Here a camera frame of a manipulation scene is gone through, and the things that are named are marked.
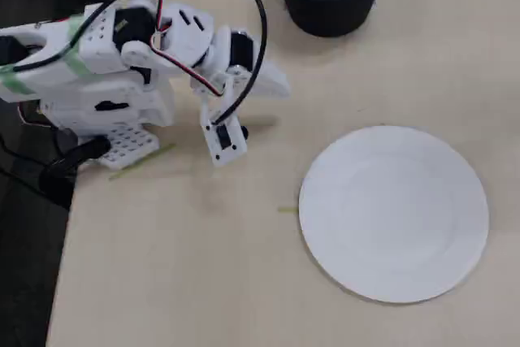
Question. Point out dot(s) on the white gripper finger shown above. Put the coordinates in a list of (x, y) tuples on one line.
[(276, 83)]

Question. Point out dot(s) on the white paper plate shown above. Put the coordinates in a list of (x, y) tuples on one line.
[(394, 213)]

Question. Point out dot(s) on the long green tape strip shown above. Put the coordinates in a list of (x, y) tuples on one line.
[(142, 161)]

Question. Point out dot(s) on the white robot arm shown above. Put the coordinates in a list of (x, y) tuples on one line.
[(122, 91)]

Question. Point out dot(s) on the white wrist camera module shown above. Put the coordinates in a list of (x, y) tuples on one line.
[(229, 146)]

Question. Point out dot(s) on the wide green tape band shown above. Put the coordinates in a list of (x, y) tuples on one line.
[(79, 58)]

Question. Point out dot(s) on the black table clamp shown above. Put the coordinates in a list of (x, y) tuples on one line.
[(69, 164)]

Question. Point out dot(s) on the white perforated base plate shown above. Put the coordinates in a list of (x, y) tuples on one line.
[(130, 146)]

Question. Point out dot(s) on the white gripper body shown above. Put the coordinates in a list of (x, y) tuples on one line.
[(243, 49)]

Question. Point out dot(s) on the narrow green tape band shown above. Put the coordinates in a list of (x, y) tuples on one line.
[(14, 85)]

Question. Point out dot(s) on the short green tape strip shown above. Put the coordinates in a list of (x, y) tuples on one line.
[(288, 210)]

